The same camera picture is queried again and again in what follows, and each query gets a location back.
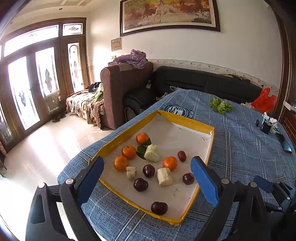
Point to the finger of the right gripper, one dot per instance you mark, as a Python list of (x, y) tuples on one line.
[(280, 191)]

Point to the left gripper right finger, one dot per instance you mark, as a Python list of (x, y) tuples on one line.
[(218, 194)]

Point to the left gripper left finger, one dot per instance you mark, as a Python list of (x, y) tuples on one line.
[(75, 192)]

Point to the dark plum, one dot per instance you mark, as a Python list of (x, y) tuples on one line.
[(188, 178), (159, 208), (140, 185), (148, 170)]

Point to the red jujube date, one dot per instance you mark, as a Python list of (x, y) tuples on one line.
[(182, 156)]

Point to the white banana chunk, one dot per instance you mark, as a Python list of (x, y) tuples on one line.
[(164, 177)]

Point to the short white banana piece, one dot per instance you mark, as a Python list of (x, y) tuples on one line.
[(131, 172)]

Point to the large white banana piece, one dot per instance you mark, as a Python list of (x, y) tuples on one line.
[(151, 153)]

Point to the small orange tangerine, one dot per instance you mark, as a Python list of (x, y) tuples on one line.
[(141, 138)]

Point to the black smartphone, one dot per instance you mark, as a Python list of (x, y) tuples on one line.
[(283, 143)]

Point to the blue plaid tablecloth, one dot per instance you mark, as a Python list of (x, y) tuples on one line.
[(230, 144)]

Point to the black box device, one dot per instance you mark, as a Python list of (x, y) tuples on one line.
[(267, 123)]

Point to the white green packaging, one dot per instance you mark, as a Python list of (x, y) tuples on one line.
[(275, 128)]

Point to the yellow-rimmed white tray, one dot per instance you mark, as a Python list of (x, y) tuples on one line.
[(159, 162)]

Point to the wooden sideboard cabinet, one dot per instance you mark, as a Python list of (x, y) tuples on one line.
[(286, 93)]

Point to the green lettuce leaf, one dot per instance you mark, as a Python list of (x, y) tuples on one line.
[(220, 106)]

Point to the patterned covered bench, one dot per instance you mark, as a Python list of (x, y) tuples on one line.
[(88, 104)]

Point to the red plastic bag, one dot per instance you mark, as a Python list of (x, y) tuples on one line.
[(264, 103)]

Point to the brown armchair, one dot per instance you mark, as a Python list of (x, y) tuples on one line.
[(117, 80)]

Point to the black sofa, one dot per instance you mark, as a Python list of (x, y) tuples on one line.
[(166, 79)]

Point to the wooden glass door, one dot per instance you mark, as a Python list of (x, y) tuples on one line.
[(42, 64)]

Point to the purple cloth on armchair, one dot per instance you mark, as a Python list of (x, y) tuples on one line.
[(136, 58)]

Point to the framed horse painting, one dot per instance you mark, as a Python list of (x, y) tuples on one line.
[(139, 15)]

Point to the small wall plaque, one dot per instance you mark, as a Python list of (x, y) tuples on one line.
[(116, 44)]

